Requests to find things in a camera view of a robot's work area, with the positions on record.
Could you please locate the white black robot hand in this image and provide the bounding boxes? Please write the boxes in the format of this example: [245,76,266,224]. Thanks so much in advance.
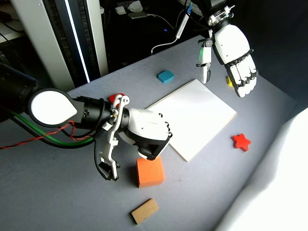
[119,107,173,161]
[196,23,259,98]

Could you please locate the orange black utility knife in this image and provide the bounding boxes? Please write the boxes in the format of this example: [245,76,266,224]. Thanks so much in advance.
[108,93,126,103]

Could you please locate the orange foam block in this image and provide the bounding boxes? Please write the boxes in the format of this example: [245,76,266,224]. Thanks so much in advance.
[136,155,166,189]

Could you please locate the white paper pad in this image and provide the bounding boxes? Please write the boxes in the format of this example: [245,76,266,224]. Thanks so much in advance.
[145,78,238,163]

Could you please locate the white power adapter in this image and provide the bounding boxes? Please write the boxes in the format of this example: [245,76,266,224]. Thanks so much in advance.
[175,12,191,39]

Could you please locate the blue rounded block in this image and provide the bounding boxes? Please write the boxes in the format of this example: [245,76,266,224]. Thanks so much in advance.
[157,70,176,84]

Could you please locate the brown wooden block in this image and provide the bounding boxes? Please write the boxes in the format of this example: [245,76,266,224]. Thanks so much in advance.
[131,198,160,225]

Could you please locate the red star block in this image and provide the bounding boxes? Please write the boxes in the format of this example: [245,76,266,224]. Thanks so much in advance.
[231,133,252,153]

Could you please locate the silver flat device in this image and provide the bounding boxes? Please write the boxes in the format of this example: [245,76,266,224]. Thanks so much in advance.
[127,11,148,20]

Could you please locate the white crumpled tissue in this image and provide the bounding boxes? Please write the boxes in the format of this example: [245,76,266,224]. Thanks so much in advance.
[127,0,144,13]

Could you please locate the grey table cloth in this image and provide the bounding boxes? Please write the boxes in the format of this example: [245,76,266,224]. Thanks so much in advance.
[0,34,298,231]

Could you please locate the white metal column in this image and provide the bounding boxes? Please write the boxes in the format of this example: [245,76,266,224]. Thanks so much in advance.
[10,0,109,91]

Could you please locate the white cable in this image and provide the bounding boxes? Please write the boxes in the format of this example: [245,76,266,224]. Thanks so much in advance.
[151,36,179,56]

